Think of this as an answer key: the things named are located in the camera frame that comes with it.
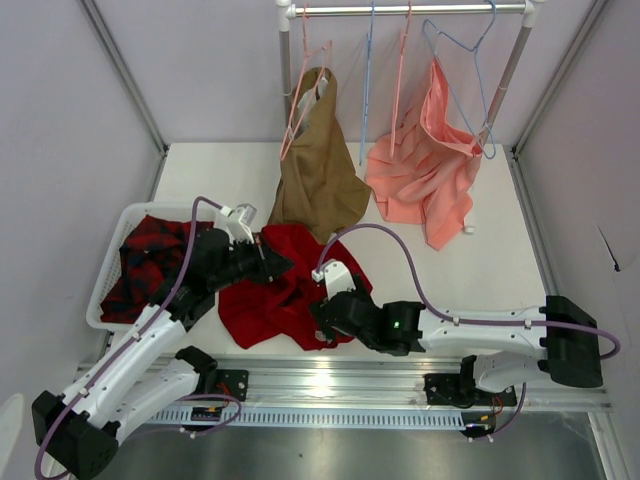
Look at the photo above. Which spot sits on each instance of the blue hanger with pink skirt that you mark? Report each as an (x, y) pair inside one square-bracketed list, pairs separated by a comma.
[(459, 63)]

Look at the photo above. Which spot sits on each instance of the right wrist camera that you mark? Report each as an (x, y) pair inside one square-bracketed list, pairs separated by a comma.
[(336, 278)]

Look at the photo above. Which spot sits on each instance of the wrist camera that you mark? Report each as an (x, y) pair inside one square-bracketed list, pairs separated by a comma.
[(237, 222), (336, 278)]

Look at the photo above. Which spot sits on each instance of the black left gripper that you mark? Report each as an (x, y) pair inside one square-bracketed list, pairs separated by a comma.
[(268, 263)]

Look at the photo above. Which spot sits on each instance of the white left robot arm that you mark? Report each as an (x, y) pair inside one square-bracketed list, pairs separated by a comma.
[(83, 427)]

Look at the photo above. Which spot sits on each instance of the white plastic basket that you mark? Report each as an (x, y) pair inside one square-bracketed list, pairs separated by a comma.
[(110, 270)]

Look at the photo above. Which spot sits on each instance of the tan brown skirt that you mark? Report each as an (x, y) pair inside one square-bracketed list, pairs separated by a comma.
[(319, 188)]

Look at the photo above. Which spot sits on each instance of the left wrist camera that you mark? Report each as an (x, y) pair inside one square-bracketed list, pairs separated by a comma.
[(237, 222)]

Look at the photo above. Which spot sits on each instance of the red plaid garment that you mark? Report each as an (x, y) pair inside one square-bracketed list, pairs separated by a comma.
[(153, 251)]

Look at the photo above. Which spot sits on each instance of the metal clothes rack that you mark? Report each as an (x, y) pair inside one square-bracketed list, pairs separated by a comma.
[(529, 10)]

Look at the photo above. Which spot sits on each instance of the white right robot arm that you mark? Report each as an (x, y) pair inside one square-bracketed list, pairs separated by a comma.
[(557, 341)]

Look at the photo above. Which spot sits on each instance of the pink hanger with brown skirt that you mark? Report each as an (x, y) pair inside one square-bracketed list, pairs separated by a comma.
[(298, 103)]

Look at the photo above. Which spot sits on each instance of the pink wire hanger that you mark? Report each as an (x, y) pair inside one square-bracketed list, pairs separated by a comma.
[(398, 84)]

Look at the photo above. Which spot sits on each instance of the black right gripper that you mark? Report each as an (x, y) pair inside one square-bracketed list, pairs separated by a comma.
[(326, 318)]

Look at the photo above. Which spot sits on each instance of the light blue empty hanger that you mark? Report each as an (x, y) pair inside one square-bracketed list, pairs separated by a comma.
[(366, 85)]

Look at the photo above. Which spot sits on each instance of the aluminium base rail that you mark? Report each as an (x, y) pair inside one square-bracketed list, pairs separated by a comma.
[(343, 392)]

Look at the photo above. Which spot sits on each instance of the salmon pink skirt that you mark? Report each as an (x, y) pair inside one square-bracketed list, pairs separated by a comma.
[(421, 172)]

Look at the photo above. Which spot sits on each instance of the red skirt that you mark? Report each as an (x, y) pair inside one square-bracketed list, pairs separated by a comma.
[(253, 313)]

